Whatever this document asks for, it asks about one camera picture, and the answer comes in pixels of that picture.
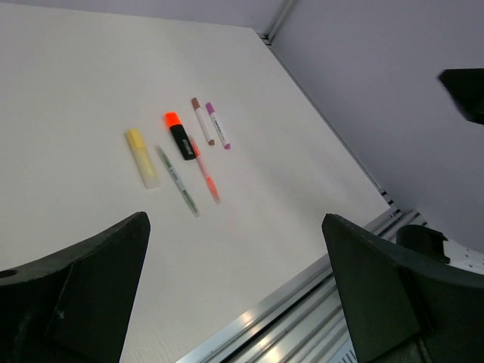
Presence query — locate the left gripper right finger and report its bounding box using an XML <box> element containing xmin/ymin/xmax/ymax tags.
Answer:
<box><xmin>322</xmin><ymin>214</ymin><xmax>483</xmax><ymax>362</ymax></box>

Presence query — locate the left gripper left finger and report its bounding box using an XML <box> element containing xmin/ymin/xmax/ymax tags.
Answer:
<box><xmin>1</xmin><ymin>212</ymin><xmax>150</xmax><ymax>362</ymax></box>

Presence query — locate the green white pen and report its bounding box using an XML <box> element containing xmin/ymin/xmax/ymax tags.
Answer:
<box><xmin>155</xmin><ymin>145</ymin><xmax>200</xmax><ymax>217</ymax></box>

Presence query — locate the yellow highlighter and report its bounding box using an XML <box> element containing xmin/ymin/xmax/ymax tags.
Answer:
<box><xmin>126</xmin><ymin>129</ymin><xmax>160</xmax><ymax>189</ymax></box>

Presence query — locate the orange thin pen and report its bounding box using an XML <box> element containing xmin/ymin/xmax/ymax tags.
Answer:
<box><xmin>188</xmin><ymin>135</ymin><xmax>221</xmax><ymax>203</ymax></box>

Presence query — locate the black orange highlighter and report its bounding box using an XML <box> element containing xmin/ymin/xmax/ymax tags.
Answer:
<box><xmin>164</xmin><ymin>112</ymin><xmax>196</xmax><ymax>160</ymax></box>

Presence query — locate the brown capped white pen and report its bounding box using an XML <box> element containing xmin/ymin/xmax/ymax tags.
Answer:
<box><xmin>191</xmin><ymin>98</ymin><xmax>215</xmax><ymax>146</ymax></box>

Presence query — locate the purple white pen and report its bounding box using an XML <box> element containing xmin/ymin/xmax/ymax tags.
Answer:
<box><xmin>206</xmin><ymin>102</ymin><xmax>231</xmax><ymax>150</ymax></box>

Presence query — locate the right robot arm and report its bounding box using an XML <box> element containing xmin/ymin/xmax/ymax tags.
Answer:
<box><xmin>396</xmin><ymin>68</ymin><xmax>483</xmax><ymax>275</ymax></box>

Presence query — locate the white cable duct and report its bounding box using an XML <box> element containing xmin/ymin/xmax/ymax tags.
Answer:
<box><xmin>337</xmin><ymin>349</ymin><xmax>358</xmax><ymax>363</ymax></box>

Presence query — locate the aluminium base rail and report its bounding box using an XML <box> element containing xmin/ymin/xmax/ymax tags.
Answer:
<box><xmin>173</xmin><ymin>209</ymin><xmax>428</xmax><ymax>363</ymax></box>

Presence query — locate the right side aluminium rail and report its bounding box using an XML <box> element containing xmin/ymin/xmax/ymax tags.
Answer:
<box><xmin>260</xmin><ymin>36</ymin><xmax>402</xmax><ymax>207</ymax></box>

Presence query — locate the right frame post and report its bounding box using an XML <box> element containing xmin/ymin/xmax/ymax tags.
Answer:
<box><xmin>259</xmin><ymin>0</ymin><xmax>298</xmax><ymax>44</ymax></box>

